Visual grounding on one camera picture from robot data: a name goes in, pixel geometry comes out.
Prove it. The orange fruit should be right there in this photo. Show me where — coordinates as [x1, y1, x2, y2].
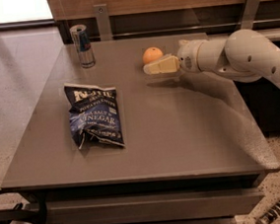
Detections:
[143, 47, 163, 64]

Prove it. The right metal wall bracket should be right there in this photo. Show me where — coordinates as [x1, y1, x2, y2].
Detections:
[238, 0, 261, 30]

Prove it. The metal wall bracket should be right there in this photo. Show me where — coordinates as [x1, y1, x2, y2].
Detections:
[238, 0, 261, 30]
[94, 4, 113, 41]

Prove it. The blue silver energy drink can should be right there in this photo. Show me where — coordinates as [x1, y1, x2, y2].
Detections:
[70, 25, 96, 69]

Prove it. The left metal wall bracket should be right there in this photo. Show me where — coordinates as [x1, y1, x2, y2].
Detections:
[94, 4, 113, 41]

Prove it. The blue kettle chips bag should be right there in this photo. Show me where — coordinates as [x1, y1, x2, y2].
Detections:
[63, 83, 124, 149]

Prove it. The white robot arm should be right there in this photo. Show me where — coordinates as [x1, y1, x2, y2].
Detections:
[143, 30, 280, 89]

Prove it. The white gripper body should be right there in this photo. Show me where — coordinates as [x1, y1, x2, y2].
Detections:
[177, 39, 205, 73]

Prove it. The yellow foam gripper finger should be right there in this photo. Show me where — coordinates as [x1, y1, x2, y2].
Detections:
[144, 54, 180, 75]

